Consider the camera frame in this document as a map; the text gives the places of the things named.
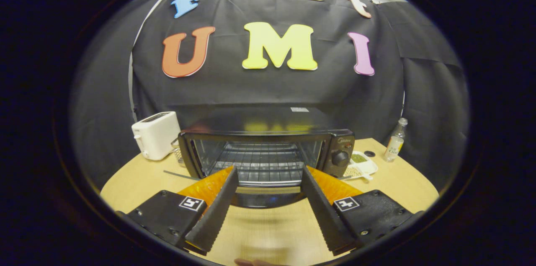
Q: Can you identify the black backdrop cloth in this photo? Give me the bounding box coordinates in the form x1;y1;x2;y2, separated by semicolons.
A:
69;0;469;191

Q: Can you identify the white bread toaster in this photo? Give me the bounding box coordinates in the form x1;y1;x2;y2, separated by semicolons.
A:
131;111;181;161

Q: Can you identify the black toaster oven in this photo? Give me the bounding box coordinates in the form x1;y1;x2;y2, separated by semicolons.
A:
163;107;356;209

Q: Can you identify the white divided seasoning dish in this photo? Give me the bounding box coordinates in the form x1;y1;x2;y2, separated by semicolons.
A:
341;151;379;181

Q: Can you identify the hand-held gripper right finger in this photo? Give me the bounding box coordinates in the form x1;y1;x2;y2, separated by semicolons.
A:
301;166;424;256

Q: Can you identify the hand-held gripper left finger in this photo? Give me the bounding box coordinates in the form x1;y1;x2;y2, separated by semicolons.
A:
116;167;239;256

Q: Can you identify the clear glass bottle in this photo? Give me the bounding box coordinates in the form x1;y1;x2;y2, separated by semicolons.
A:
383;118;408;163

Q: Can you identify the wire mesh basket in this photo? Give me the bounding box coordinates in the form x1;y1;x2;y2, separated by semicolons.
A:
171;138;185;167

